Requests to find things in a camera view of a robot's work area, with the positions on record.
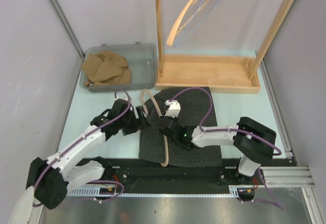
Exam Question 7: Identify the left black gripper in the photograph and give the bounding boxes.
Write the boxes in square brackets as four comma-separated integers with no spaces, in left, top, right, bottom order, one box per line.
[119,105,150,135]

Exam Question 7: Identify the light wooden hanger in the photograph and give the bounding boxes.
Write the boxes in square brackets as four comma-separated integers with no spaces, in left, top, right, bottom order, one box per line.
[140,89,169,167]

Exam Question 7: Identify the dark grey dotted skirt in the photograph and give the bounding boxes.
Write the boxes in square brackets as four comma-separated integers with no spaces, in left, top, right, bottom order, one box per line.
[139,87,222,168]

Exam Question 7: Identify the tan cloth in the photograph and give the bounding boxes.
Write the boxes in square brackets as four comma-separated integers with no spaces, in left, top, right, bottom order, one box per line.
[81,50,131,87]

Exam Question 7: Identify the light blue wire hanger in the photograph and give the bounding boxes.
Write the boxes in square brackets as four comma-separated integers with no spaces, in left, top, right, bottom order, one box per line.
[173,0,225,48]

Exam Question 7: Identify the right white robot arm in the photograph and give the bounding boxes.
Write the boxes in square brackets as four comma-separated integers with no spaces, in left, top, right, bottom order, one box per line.
[157,117,282,184]

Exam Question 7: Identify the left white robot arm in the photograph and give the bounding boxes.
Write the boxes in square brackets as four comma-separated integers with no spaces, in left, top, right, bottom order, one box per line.
[26,99,149,209]

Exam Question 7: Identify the hanging wooden hanger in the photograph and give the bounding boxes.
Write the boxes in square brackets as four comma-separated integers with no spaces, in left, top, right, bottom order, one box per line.
[166,0,219,46]

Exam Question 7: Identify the wooden clothes rack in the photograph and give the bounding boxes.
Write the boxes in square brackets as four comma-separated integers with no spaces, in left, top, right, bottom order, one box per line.
[155,0,295,94]

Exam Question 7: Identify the clear grey plastic bin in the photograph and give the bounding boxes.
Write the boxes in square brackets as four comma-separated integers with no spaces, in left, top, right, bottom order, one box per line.
[80,44,157,92]

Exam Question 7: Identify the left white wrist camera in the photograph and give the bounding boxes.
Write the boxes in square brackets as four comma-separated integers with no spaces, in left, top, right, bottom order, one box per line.
[119,96,131,102]

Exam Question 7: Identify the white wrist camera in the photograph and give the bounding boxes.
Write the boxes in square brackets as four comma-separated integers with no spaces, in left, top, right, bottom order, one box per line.
[119,96,131,102]
[164,100,181,118]

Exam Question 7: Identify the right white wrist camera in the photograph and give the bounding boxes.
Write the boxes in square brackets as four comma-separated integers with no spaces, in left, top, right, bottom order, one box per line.
[164,100,181,118]

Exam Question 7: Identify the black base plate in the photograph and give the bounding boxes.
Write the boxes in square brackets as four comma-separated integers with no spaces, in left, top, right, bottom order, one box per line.
[94,156,262,194]

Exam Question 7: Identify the white slotted cable duct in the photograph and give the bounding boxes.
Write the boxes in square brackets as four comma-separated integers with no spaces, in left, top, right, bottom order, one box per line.
[67,184,239,198]

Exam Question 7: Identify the aluminium frame rail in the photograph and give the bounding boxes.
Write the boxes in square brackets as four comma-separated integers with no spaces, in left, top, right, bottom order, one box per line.
[261,166,314,188]

